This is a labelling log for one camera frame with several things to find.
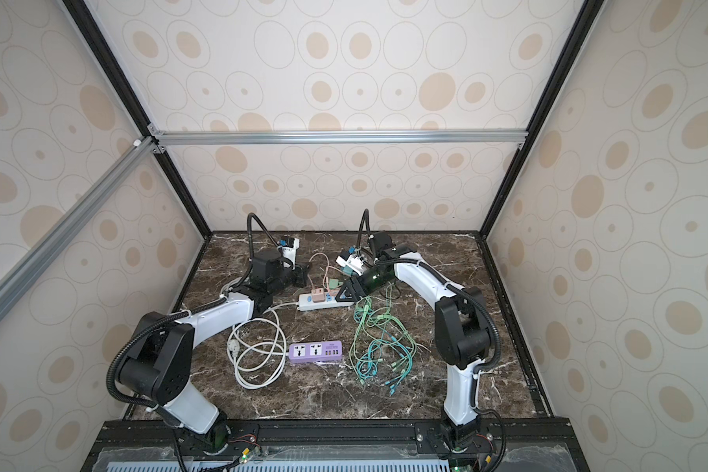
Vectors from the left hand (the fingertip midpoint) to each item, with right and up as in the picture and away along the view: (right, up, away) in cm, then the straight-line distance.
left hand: (318, 258), depth 88 cm
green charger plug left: (+3, -9, +15) cm, 17 cm away
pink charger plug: (-1, -12, +6) cm, 13 cm away
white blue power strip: (-5, -15, +9) cm, 18 cm away
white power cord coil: (-18, -27, +1) cm, 33 cm away
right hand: (+8, -11, -2) cm, 14 cm away
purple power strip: (+1, -27, -3) cm, 27 cm away
